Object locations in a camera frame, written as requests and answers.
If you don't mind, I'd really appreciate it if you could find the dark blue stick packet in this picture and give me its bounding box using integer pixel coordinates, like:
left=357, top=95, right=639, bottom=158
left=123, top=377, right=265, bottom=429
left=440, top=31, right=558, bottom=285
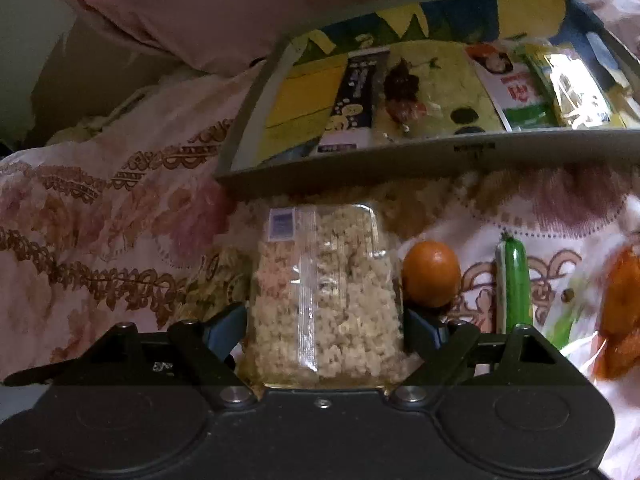
left=315, top=49, right=392, bottom=157

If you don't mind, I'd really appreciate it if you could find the orange snack packet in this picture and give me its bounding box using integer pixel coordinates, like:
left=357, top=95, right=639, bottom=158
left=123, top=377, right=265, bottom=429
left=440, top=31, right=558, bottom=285
left=592, top=245, right=640, bottom=381

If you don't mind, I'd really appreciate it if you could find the pink pillow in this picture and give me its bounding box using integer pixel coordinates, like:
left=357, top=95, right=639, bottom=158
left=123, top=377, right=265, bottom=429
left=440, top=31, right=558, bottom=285
left=45, top=0, right=451, bottom=75

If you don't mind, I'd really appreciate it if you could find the yellow blue printed paper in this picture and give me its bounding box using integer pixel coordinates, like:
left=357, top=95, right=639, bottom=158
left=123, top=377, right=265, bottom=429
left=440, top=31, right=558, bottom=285
left=260, top=0, right=640, bottom=161

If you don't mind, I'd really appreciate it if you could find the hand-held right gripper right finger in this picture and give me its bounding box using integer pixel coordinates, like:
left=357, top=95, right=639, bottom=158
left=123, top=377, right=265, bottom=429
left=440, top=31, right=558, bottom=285
left=389, top=307, right=557, bottom=403

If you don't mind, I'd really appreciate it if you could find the white green snack packet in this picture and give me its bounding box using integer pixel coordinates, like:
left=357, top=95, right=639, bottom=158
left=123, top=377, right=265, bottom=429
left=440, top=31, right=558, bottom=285
left=465, top=42, right=556, bottom=133

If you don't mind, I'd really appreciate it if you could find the clear cracker packet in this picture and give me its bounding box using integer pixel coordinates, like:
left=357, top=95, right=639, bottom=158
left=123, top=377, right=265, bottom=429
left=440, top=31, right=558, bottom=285
left=522, top=42, right=628, bottom=131

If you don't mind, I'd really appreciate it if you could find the grey shallow box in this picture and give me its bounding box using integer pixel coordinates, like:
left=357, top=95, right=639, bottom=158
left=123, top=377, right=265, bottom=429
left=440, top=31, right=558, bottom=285
left=215, top=0, right=640, bottom=196

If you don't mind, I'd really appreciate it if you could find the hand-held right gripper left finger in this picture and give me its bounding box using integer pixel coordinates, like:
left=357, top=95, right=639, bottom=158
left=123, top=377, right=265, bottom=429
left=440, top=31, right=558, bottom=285
left=100, top=302, right=257, bottom=403

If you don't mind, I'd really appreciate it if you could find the small clear packet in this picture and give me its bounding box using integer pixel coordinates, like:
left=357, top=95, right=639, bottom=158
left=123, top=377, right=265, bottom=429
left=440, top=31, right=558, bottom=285
left=542, top=305, right=608, bottom=356

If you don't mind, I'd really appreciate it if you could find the green sausage stick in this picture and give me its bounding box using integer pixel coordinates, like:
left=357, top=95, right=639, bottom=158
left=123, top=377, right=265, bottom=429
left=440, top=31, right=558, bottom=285
left=495, top=232, right=532, bottom=336

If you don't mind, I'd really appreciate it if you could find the tangerine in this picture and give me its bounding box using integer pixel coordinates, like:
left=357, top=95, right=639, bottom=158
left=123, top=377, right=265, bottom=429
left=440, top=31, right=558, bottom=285
left=401, top=241, right=462, bottom=309

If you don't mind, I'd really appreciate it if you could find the clear puffed cereal bar packet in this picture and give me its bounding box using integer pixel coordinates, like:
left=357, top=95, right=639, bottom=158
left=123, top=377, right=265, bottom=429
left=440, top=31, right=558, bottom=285
left=239, top=202, right=406, bottom=391

